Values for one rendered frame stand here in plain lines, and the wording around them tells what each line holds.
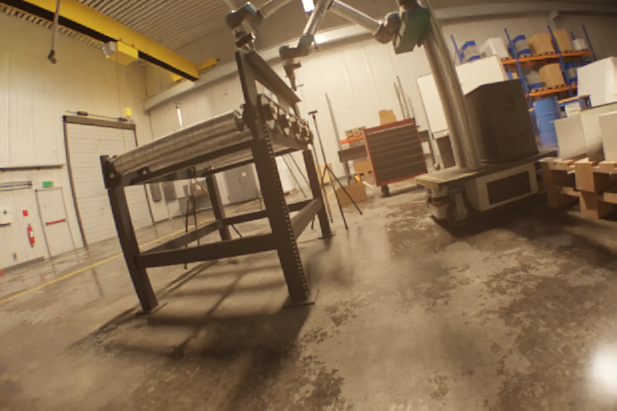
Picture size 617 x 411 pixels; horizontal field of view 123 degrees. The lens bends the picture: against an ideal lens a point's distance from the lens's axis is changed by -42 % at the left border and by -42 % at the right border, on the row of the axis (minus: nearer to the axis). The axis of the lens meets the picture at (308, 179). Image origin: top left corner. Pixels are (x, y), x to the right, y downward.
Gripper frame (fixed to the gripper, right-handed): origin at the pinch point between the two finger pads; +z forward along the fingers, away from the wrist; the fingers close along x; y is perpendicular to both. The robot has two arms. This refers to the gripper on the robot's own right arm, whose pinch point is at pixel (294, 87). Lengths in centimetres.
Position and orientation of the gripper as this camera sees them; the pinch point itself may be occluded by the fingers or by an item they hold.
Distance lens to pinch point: 208.6
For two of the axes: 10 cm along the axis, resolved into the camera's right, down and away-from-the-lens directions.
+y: -9.6, 2.3, 1.7
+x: -1.6, 0.6, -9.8
